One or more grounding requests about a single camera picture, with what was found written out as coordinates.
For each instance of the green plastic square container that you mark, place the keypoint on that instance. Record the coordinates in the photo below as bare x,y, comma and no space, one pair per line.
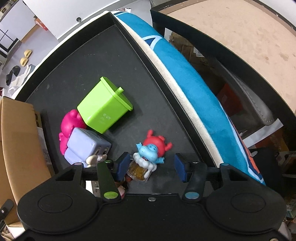
104,105

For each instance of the black tray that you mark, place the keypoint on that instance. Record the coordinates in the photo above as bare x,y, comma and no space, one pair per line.
102,72

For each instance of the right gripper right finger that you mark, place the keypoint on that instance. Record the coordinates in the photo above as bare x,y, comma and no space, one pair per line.
194,173

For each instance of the white plastic bag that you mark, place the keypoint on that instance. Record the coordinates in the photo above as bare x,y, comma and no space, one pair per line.
19,81

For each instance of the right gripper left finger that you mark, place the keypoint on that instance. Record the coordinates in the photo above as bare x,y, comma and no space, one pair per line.
107,178

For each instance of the blue white cushion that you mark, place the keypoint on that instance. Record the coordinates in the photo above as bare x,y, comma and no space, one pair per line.
215,128

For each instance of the cardboard box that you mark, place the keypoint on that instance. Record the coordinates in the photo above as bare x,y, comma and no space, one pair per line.
23,165

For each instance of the right yellow slipper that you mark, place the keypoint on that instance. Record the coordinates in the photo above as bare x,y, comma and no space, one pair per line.
27,53

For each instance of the lavender cube character toy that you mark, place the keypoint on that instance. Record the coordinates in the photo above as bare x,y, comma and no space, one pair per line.
86,147

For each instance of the left yellow slipper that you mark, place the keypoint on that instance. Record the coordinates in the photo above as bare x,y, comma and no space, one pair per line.
24,61

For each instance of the brown-haired doll figurine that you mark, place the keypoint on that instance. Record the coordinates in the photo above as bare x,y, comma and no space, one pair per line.
122,187

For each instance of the yellow slipper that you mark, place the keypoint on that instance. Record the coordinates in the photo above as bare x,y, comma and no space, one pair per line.
24,61
27,53

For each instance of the pink dinosaur toy figure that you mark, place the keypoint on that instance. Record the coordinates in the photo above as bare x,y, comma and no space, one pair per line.
71,120

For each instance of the left black slipper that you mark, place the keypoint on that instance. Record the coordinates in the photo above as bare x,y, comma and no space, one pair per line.
14,71

